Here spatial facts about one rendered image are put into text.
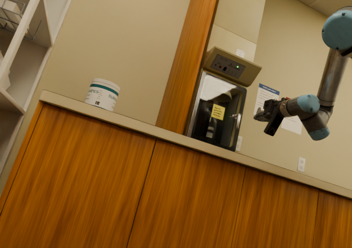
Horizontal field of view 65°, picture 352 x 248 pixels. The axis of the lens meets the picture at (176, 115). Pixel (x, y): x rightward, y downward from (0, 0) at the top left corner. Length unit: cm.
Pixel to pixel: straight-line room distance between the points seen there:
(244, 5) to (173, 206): 133
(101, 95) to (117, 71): 71
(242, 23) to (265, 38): 70
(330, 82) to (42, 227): 121
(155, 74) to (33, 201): 120
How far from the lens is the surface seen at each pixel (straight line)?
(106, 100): 122
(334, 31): 106
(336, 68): 125
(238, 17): 188
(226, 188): 128
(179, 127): 138
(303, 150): 256
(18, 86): 187
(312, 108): 118
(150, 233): 118
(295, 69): 266
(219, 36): 175
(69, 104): 109
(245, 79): 169
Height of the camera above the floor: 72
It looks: 14 degrees up
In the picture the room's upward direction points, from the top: 15 degrees clockwise
